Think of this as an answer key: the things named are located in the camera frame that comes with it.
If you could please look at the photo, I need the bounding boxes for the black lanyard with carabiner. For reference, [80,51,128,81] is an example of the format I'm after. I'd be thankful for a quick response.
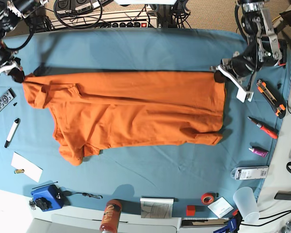
[62,190,103,200]

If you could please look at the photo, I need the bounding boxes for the grey remote control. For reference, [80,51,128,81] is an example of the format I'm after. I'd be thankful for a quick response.
[0,88,16,112]

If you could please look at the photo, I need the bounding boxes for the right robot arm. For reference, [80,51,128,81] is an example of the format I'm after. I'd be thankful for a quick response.
[0,0,48,83]

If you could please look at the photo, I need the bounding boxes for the white paper card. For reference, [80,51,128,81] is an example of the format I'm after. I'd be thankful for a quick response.
[11,152,43,183]

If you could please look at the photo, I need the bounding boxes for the blue table cloth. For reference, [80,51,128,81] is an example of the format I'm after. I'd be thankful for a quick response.
[0,28,282,217]

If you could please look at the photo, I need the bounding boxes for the blue clamp bottom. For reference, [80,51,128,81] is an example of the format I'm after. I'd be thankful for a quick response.
[213,209,243,233]

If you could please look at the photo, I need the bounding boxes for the purple glue tube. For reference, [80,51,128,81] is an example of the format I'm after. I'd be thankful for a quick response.
[249,147,269,158]

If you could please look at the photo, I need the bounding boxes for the black cable tie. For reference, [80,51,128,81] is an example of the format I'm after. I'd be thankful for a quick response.
[32,181,58,190]

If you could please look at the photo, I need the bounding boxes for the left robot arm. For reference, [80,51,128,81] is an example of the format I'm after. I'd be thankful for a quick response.
[211,0,287,91]

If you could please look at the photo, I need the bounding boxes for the orange black clamp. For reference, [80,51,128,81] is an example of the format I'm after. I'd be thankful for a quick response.
[278,39,288,67]

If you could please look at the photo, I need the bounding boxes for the grey patterned notebook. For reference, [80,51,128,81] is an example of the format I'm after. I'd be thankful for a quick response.
[140,197,174,219]

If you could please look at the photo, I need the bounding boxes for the translucent plastic cup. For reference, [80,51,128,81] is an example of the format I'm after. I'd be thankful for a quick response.
[233,187,260,224]

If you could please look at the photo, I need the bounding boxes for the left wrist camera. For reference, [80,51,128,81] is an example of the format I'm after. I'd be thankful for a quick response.
[236,89,254,103]

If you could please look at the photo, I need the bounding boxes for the orange black utility knife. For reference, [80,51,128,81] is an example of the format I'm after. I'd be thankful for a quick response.
[257,79,286,119]

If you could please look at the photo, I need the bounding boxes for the red cube block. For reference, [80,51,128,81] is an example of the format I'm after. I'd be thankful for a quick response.
[186,205,196,216]

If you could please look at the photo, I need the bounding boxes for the red tape roll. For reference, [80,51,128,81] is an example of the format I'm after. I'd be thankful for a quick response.
[201,193,216,205]

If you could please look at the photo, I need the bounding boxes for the orange drink bottle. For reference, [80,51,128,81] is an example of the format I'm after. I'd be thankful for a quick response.
[99,200,122,233]

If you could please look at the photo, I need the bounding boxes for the red screwdriver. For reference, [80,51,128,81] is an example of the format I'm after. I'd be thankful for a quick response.
[247,116,278,139]

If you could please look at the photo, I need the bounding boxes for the packaged item in blister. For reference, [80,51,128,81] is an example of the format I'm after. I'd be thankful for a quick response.
[230,166,269,180]

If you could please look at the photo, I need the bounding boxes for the orange t-shirt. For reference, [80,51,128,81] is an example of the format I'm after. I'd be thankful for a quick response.
[22,71,226,166]

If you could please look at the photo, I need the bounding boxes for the black adapter box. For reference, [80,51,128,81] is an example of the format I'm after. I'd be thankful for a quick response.
[274,191,291,200]

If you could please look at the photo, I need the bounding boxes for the white marker pen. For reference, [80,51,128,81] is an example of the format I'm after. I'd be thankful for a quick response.
[4,118,20,148]

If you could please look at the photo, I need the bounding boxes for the white square card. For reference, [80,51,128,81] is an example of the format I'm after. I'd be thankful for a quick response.
[208,197,233,218]

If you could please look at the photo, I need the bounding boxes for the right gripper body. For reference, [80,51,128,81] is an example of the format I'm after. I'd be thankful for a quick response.
[0,57,22,75]

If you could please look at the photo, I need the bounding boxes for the small yellow battery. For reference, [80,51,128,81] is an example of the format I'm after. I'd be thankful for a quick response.
[14,169,25,174]

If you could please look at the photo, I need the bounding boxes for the blue box with knob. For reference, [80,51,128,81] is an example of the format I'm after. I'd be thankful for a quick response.
[31,184,64,212]

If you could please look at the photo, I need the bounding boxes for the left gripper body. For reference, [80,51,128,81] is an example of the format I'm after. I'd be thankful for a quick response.
[210,54,255,91]

